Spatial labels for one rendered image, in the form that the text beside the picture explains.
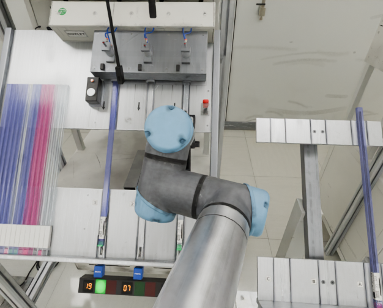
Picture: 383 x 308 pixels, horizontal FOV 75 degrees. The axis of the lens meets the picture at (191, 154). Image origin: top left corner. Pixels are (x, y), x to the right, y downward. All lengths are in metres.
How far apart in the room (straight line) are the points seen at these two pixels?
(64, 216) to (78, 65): 0.47
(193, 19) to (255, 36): 1.62
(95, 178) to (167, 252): 0.58
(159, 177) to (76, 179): 0.85
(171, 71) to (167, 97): 0.08
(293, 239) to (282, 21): 1.90
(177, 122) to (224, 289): 0.23
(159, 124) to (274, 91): 2.26
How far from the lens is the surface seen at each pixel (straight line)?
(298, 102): 2.72
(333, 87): 2.77
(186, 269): 0.28
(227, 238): 0.31
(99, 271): 0.80
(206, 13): 0.83
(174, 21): 0.82
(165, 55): 0.78
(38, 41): 1.03
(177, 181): 0.40
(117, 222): 0.77
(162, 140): 0.38
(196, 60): 0.77
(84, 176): 1.23
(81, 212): 0.81
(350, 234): 1.62
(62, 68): 0.94
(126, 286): 0.81
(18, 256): 0.88
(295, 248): 0.93
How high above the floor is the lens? 1.37
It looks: 36 degrees down
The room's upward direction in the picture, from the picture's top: straight up
